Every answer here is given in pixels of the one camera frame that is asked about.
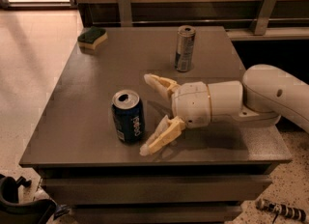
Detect right metal bracket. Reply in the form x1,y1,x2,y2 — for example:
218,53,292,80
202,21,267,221
250,0,277,36

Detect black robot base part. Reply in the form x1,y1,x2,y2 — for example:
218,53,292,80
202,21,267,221
0,175,70,224

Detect striped black white handle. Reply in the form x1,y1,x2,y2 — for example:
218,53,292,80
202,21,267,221
255,198,308,222

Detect grey drawer cabinet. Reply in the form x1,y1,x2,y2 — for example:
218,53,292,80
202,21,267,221
20,27,292,224

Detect green yellow sponge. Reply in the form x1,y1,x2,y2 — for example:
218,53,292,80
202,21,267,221
77,26,108,50

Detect metal bracket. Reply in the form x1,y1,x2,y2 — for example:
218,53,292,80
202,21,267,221
250,0,277,36
117,0,132,27

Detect blue pepsi can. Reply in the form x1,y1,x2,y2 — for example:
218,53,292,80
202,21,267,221
111,90,145,144

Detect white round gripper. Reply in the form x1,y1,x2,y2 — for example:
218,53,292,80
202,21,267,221
140,73,211,156

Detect silver energy drink can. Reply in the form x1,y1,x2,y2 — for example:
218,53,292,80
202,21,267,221
175,25,196,72

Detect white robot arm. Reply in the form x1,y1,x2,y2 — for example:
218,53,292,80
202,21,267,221
140,65,309,156

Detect left metal bracket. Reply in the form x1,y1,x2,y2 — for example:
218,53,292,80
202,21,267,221
117,0,132,27

